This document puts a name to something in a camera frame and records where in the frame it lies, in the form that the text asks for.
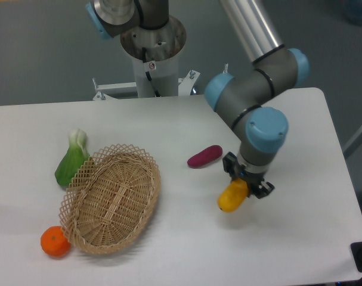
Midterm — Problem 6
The green bok choy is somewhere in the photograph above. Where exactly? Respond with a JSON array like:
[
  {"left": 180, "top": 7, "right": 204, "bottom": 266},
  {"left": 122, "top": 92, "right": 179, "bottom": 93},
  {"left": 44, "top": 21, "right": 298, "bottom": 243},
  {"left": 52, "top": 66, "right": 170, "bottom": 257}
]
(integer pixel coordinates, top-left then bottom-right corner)
[{"left": 54, "top": 129, "right": 89, "bottom": 187}]

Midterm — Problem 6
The white frame leg right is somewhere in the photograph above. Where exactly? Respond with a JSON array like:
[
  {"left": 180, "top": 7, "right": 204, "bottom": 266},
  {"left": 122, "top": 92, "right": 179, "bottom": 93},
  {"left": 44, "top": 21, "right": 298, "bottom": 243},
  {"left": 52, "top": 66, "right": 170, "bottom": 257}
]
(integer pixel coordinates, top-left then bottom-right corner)
[{"left": 342, "top": 125, "right": 362, "bottom": 160}]

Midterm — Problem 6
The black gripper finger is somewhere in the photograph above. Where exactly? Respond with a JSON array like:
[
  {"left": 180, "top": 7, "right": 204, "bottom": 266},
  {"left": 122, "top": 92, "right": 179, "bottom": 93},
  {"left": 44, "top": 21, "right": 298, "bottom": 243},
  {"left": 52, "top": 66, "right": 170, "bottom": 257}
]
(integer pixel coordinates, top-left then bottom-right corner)
[
  {"left": 222, "top": 152, "right": 237, "bottom": 180},
  {"left": 249, "top": 179, "right": 274, "bottom": 199}
]

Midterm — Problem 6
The white base bracket frame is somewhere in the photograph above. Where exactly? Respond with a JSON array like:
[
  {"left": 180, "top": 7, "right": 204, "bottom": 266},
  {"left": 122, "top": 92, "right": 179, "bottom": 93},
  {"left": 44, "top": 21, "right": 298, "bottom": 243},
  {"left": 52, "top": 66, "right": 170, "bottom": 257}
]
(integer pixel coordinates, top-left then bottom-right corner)
[{"left": 92, "top": 61, "right": 200, "bottom": 101}]

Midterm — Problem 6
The purple sweet potato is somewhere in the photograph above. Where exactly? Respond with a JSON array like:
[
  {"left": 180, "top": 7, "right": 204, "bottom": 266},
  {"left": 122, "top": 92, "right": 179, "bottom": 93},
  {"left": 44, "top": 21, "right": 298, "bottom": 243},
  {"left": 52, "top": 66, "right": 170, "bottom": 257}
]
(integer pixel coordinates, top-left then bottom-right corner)
[{"left": 187, "top": 145, "right": 223, "bottom": 169}]

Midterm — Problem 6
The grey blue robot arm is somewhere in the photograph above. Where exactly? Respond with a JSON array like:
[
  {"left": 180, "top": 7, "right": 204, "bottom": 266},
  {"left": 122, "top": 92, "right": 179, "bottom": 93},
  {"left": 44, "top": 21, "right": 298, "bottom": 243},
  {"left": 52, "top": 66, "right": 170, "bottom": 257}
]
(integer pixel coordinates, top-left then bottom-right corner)
[{"left": 86, "top": 1, "right": 310, "bottom": 198}]

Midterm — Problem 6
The black cable on pedestal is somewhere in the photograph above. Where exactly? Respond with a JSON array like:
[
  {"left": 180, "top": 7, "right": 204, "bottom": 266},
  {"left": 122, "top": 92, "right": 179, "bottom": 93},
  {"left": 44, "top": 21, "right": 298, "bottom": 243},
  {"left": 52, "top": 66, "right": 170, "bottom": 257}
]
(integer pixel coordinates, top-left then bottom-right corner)
[{"left": 141, "top": 46, "right": 162, "bottom": 97}]

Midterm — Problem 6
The woven wicker basket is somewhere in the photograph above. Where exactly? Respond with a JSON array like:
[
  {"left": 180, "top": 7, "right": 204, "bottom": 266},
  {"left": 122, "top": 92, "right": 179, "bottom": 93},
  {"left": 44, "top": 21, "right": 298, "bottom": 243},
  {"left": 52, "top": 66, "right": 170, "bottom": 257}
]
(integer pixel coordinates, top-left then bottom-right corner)
[{"left": 59, "top": 144, "right": 161, "bottom": 254}]

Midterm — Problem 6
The yellow mango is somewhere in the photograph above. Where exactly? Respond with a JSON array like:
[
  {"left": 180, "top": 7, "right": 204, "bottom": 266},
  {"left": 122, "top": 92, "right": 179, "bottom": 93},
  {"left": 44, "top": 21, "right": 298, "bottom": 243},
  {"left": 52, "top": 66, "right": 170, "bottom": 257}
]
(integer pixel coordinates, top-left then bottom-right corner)
[{"left": 217, "top": 178, "right": 249, "bottom": 213}]

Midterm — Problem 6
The orange tangerine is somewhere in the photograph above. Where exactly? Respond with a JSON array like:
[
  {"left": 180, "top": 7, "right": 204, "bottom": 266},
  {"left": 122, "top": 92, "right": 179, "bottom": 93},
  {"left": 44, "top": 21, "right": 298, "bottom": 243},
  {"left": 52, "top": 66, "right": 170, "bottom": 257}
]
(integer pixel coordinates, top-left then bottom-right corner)
[{"left": 40, "top": 226, "right": 71, "bottom": 257}]

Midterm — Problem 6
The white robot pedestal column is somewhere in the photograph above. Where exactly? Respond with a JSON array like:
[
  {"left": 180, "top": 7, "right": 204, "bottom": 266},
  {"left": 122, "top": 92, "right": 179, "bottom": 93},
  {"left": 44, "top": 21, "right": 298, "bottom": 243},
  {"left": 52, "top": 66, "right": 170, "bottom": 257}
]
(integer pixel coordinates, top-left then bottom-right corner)
[{"left": 132, "top": 56, "right": 178, "bottom": 98}]

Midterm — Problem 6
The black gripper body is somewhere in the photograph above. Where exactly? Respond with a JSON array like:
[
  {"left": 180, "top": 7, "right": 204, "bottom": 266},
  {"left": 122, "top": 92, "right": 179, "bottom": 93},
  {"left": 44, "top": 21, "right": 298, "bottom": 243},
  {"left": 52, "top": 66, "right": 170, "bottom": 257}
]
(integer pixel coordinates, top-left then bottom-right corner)
[{"left": 234, "top": 154, "right": 268, "bottom": 191}]

